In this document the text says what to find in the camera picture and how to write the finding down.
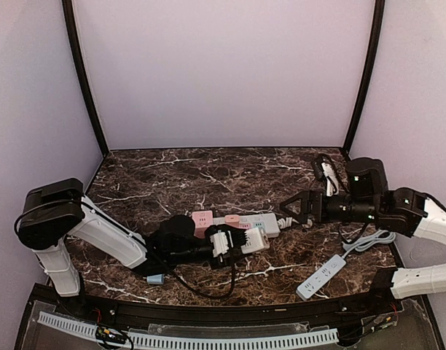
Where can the pink cube socket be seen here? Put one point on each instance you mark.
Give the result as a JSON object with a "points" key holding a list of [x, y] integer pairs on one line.
{"points": [[202, 220]]}

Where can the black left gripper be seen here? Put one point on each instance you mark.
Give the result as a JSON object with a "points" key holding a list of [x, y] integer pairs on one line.
{"points": [[232, 242]]}

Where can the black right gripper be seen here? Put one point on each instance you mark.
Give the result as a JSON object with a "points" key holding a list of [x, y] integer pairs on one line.
{"points": [[315, 205]]}

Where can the black front rail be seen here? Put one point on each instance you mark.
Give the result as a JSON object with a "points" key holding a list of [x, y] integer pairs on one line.
{"points": [[344, 310]]}

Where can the pink usb charger plug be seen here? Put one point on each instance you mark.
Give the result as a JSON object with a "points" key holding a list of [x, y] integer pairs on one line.
{"points": [[232, 220]]}

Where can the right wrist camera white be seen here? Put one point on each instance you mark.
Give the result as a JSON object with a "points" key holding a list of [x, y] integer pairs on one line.
{"points": [[324, 171]]}

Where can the white multicolour power strip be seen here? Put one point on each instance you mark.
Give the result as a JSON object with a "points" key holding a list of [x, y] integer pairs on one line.
{"points": [[267, 222]]}

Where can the right black frame post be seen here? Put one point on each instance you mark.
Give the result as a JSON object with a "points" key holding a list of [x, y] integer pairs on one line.
{"points": [[369, 62]]}

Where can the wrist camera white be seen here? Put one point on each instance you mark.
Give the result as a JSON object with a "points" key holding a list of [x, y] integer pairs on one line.
{"points": [[324, 171], [220, 243]]}

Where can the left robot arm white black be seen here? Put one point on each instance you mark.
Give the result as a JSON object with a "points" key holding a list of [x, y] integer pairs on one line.
{"points": [[61, 209]]}

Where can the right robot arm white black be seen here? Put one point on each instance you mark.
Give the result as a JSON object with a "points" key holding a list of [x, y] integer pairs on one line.
{"points": [[364, 199]]}

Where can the black frame post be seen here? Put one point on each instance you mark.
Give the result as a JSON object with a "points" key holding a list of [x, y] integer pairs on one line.
{"points": [[369, 62], [79, 65]]}

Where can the light blue power strip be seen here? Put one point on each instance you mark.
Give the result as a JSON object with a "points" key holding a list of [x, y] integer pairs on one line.
{"points": [[320, 277]]}

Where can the left black frame post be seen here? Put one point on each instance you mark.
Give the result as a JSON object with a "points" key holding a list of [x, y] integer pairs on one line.
{"points": [[79, 65]]}

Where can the white cube socket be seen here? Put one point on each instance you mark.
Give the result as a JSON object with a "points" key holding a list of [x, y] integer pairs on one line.
{"points": [[256, 241]]}

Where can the small circuit board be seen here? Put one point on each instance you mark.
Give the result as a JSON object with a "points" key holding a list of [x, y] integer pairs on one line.
{"points": [[107, 334]]}

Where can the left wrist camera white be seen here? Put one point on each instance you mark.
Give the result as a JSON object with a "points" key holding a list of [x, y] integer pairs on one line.
{"points": [[220, 243]]}

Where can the blue usb charger plug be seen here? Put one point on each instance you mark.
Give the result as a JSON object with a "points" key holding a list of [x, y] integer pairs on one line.
{"points": [[155, 279]]}

